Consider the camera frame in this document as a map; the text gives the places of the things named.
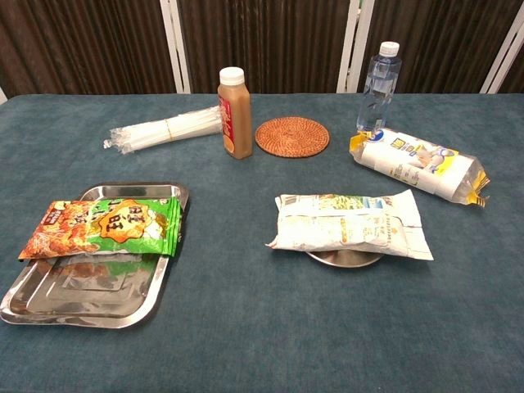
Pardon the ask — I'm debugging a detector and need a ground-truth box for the white and yellow snack packet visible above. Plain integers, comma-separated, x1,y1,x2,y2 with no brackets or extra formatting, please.
349,127,491,208

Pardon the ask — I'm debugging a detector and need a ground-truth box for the rectangular steel tray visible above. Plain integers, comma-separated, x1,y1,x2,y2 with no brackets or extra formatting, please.
0,182,190,330

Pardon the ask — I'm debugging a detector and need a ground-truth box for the round steel plate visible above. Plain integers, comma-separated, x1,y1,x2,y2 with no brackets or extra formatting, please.
305,250,382,269

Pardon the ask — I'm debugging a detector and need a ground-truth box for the bundle of wrapped straws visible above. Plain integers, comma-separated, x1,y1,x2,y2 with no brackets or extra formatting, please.
102,105,224,156

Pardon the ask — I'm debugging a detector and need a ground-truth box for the brown drink bottle white cap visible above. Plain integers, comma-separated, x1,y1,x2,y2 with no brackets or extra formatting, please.
217,66,254,160

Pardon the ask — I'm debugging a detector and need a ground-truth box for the white snack bag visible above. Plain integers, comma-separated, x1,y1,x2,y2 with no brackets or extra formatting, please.
265,190,434,262

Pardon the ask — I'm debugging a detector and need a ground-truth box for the orange green snack bag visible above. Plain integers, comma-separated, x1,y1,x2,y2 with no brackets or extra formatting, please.
17,196,183,261

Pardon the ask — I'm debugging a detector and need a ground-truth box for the blue felt tablecloth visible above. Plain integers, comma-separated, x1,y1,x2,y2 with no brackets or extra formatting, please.
0,93,524,393

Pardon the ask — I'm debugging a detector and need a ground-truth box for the clear plastic water bottle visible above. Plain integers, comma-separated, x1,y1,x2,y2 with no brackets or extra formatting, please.
355,41,403,134

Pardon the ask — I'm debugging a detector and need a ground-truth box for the brown screen panel white frame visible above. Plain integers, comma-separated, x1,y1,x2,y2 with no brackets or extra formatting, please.
481,16,524,95
0,0,192,99
337,0,524,95
175,0,361,95

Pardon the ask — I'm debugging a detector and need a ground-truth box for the round woven rattan coaster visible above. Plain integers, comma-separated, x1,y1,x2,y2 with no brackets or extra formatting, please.
255,116,331,158

